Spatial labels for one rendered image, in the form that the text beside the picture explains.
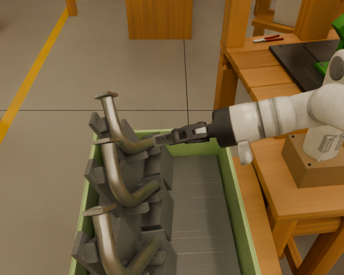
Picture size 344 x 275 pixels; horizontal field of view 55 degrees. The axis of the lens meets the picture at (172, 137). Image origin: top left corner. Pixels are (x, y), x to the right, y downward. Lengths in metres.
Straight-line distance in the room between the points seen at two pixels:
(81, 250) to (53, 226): 1.45
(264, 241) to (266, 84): 0.68
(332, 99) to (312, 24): 1.23
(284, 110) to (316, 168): 0.47
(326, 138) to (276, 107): 0.43
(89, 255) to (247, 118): 0.36
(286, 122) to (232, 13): 1.04
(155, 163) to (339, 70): 0.55
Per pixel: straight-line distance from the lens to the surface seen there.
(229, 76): 1.75
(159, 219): 0.87
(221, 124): 0.59
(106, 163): 0.69
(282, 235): 1.14
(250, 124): 0.59
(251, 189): 1.13
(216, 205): 1.00
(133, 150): 0.86
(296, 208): 1.05
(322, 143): 1.03
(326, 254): 1.36
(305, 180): 1.07
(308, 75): 1.51
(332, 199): 1.11
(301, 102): 0.65
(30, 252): 2.01
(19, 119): 2.81
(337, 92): 0.59
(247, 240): 0.83
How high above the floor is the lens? 1.67
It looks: 44 degrees down
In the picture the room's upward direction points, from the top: straight up
